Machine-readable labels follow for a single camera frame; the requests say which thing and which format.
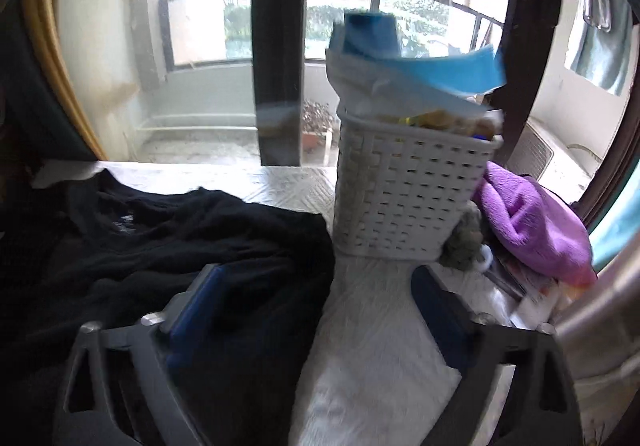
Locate white textured bedspread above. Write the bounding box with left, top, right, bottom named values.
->
left=30, top=161, right=516, bottom=446

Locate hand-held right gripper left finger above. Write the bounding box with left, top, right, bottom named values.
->
left=50, top=263, right=236, bottom=446

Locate yellow curtain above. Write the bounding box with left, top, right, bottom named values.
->
left=20, top=0, right=108, bottom=160

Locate dark window frame post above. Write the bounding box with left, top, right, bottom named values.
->
left=251, top=0, right=309, bottom=167

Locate teal curtain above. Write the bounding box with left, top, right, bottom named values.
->
left=0, top=0, right=86, bottom=162

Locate white air conditioner unit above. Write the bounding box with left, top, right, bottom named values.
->
left=510, top=118, right=596, bottom=192

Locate hanging blue-grey towel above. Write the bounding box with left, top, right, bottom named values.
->
left=565, top=0, right=634, bottom=97

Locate grey plush toy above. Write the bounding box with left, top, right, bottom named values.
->
left=440, top=203, right=487, bottom=272

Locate white woven plastic basket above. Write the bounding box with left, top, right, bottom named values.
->
left=332, top=106, right=505, bottom=263

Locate black shirt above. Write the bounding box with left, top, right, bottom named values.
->
left=0, top=171, right=336, bottom=446

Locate potted plant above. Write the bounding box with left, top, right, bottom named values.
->
left=301, top=99, right=335, bottom=149

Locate pile of magazines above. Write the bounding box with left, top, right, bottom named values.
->
left=482, top=253, right=558, bottom=327

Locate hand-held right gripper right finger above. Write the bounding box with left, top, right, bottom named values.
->
left=410, top=266, right=586, bottom=446

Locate purple fleece cloth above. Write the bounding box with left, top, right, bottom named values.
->
left=472, top=161, right=598, bottom=287

